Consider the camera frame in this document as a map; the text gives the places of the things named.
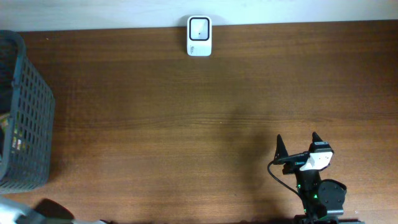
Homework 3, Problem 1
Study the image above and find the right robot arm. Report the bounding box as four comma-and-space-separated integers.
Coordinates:
267, 132, 361, 224

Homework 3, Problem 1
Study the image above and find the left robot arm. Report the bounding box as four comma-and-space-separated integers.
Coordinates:
1, 197, 109, 224

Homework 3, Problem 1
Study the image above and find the dark grey plastic basket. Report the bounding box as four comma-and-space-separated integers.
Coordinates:
1, 30, 55, 194

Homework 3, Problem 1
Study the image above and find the black right camera cable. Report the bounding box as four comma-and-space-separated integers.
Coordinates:
266, 160, 312, 218

